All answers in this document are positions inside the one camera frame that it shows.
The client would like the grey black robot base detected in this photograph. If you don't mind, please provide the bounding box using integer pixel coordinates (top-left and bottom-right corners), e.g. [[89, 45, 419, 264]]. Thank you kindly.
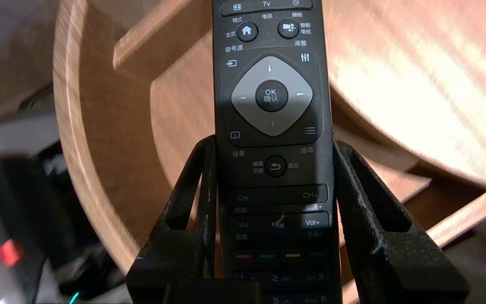
[[0, 84, 142, 304]]

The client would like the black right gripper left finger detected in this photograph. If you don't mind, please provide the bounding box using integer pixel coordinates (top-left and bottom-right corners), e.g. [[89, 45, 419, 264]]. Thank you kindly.
[[126, 135, 223, 293]]

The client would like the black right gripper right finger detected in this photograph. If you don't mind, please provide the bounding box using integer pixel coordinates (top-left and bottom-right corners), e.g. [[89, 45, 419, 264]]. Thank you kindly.
[[333, 141, 470, 304]]

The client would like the black TV remote control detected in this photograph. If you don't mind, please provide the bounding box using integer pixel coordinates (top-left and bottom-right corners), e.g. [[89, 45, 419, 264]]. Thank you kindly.
[[212, 0, 343, 304]]

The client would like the curved wooden nightstand drawer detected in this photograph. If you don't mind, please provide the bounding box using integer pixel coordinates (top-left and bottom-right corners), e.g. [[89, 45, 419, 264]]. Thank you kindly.
[[52, 0, 486, 304]]

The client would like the grey upholstered bed base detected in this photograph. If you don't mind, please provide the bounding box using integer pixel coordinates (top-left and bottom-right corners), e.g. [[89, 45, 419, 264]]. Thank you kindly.
[[441, 203, 486, 304]]

